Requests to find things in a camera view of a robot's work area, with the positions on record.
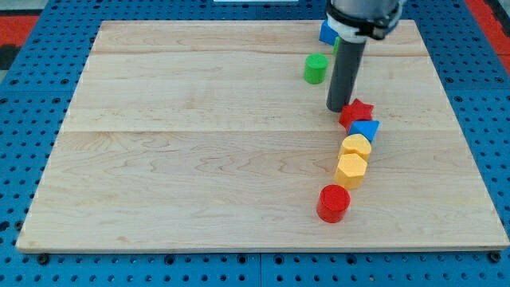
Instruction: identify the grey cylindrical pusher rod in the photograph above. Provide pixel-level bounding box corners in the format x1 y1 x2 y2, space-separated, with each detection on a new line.
326 38 366 112

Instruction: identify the red star block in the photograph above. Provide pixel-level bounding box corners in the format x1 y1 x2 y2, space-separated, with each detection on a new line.
339 99 375 132

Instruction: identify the blue triangle block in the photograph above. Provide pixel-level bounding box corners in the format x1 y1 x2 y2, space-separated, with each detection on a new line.
347 120 380 143

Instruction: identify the yellow heart block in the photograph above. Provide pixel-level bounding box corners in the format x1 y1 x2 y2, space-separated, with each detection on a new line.
338 134 372 161

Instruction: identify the yellow hexagon block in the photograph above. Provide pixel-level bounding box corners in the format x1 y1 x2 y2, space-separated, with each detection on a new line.
333 154 367 190

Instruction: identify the red cylinder block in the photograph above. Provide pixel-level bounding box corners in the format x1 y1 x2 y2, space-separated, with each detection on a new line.
316 184 351 223

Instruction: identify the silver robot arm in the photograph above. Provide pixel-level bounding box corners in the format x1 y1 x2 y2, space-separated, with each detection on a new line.
326 0 406 112

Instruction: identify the green block behind rod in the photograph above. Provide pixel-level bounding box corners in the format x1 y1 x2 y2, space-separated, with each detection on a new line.
332 36 341 56

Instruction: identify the blue cube block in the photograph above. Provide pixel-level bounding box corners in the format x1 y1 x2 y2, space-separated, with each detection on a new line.
319 20 339 45

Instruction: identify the green cylinder block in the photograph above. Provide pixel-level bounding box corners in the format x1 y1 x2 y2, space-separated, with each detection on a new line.
304 53 328 85

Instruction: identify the wooden board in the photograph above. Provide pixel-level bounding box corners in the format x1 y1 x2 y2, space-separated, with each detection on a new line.
16 20 509 254

